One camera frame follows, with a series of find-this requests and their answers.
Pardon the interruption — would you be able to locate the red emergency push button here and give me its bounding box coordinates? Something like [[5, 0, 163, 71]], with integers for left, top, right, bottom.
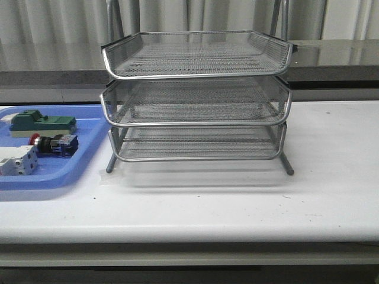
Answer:
[[28, 133, 79, 157]]

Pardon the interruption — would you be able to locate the silver mesh top tray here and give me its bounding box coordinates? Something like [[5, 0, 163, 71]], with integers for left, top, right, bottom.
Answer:
[[101, 30, 294, 80]]

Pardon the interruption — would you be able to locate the blue plastic tray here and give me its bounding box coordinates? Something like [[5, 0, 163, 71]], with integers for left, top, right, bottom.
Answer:
[[1, 105, 108, 190]]

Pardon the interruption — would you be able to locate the green electrical terminal block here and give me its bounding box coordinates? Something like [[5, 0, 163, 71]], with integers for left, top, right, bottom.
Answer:
[[9, 109, 77, 137]]

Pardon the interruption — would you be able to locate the white circuit breaker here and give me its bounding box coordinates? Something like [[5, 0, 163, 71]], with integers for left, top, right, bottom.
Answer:
[[1, 146, 38, 176]]

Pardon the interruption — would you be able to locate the small white component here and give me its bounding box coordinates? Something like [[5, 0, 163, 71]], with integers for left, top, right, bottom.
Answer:
[[0, 113, 18, 125]]

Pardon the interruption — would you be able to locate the silver metal rack frame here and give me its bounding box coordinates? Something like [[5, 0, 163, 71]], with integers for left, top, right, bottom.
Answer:
[[105, 0, 295, 176]]

